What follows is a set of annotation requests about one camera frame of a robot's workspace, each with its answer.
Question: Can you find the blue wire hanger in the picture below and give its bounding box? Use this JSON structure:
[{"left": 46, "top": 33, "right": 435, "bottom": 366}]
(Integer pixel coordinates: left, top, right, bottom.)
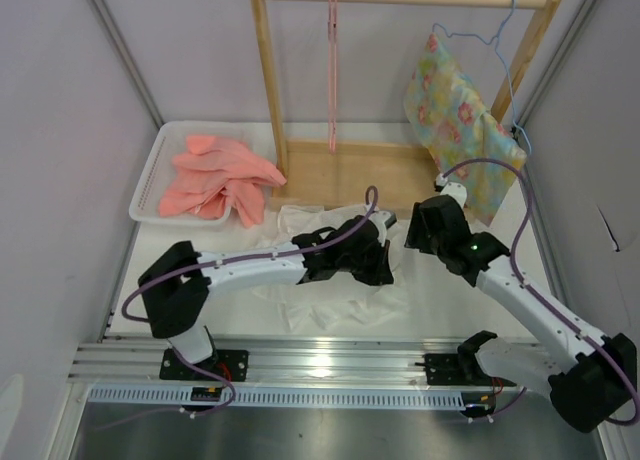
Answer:
[{"left": 431, "top": 0, "right": 533, "bottom": 154}]

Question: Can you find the white plastic basket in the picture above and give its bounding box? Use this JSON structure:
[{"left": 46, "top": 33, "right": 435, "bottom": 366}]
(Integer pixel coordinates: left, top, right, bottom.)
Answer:
[{"left": 129, "top": 120, "right": 275, "bottom": 229}]

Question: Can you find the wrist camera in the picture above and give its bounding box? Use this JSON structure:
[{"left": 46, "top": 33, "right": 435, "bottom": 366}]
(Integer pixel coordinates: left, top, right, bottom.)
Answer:
[
  {"left": 368, "top": 210, "right": 397, "bottom": 233},
  {"left": 434, "top": 174, "right": 468, "bottom": 209}
]

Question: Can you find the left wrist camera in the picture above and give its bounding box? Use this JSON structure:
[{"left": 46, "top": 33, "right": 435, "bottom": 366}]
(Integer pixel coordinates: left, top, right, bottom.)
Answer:
[{"left": 368, "top": 210, "right": 397, "bottom": 233}]

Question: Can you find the wooden clothes rack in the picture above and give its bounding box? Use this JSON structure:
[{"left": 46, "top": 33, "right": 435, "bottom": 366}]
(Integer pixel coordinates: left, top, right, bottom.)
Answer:
[{"left": 249, "top": 0, "right": 562, "bottom": 216}]

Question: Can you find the aluminium frame rail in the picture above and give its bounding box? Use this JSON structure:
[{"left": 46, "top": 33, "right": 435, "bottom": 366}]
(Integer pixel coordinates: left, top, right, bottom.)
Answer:
[{"left": 67, "top": 335, "right": 461, "bottom": 390}]

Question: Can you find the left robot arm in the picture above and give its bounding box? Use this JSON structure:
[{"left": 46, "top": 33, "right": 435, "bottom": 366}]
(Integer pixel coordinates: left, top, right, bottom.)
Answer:
[{"left": 138, "top": 211, "right": 396, "bottom": 380}]

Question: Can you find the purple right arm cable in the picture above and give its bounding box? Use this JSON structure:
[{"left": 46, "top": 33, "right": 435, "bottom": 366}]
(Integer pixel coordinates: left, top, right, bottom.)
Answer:
[{"left": 439, "top": 157, "right": 640, "bottom": 426}]

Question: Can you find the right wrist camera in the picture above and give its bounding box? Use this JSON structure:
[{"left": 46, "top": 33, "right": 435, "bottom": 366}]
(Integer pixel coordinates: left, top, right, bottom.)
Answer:
[{"left": 434, "top": 174, "right": 468, "bottom": 209}]

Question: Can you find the pink garment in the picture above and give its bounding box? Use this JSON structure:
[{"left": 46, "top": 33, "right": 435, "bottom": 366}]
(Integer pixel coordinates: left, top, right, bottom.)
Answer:
[{"left": 158, "top": 135, "right": 286, "bottom": 228}]

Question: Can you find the white slotted cable duct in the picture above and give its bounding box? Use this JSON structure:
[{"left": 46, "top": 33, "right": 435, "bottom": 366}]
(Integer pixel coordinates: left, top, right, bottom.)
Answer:
[{"left": 89, "top": 384, "right": 465, "bottom": 411}]

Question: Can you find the floral patterned skirt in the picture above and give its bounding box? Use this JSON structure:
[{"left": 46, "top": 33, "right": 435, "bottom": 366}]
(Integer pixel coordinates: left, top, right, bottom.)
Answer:
[{"left": 403, "top": 33, "right": 527, "bottom": 225}]

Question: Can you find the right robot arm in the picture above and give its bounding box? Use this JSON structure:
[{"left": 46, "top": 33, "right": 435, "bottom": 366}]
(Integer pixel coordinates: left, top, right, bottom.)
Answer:
[{"left": 405, "top": 195, "right": 639, "bottom": 433}]

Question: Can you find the white skirt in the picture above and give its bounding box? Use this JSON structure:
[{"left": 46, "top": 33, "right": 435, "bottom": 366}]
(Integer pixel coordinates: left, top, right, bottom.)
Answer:
[{"left": 252, "top": 205, "right": 409, "bottom": 332}]

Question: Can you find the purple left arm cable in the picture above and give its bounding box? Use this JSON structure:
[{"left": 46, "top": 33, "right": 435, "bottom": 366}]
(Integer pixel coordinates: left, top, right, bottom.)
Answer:
[{"left": 92, "top": 184, "right": 379, "bottom": 431}]

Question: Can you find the pink clothes hanger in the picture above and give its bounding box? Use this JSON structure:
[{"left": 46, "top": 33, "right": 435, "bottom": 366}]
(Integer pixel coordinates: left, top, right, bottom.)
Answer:
[{"left": 328, "top": 0, "right": 338, "bottom": 154}]

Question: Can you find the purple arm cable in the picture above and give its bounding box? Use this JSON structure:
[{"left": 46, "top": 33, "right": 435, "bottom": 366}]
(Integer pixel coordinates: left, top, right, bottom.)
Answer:
[
  {"left": 92, "top": 184, "right": 379, "bottom": 431},
  {"left": 439, "top": 157, "right": 640, "bottom": 426}
]

